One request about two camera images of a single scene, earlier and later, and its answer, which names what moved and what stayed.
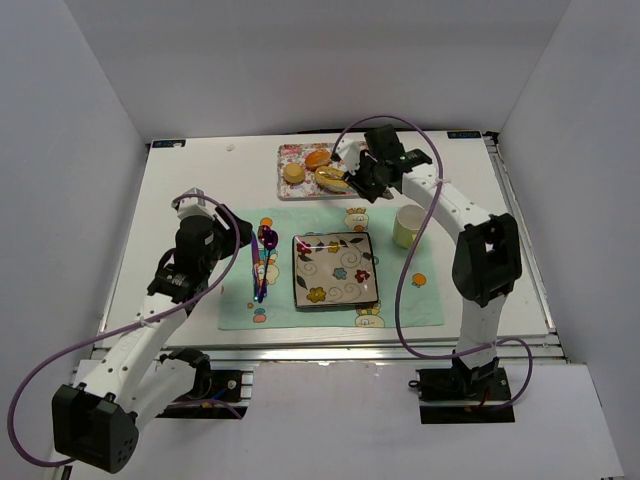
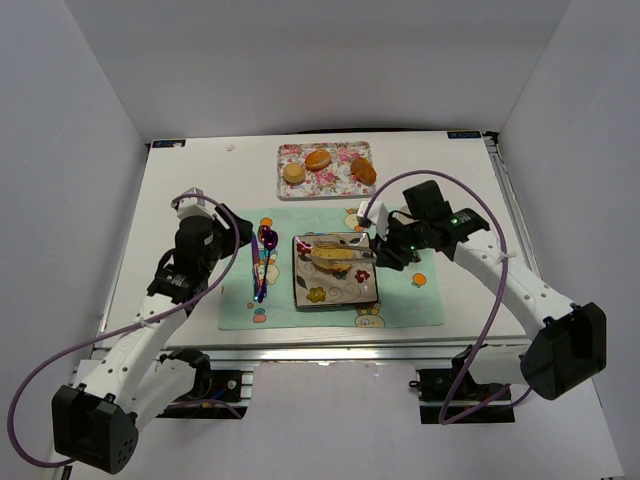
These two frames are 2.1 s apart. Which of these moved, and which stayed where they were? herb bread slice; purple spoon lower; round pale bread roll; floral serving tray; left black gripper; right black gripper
Moved: herb bread slice; right black gripper
Stayed: floral serving tray; round pale bread roll; purple spoon lower; left black gripper
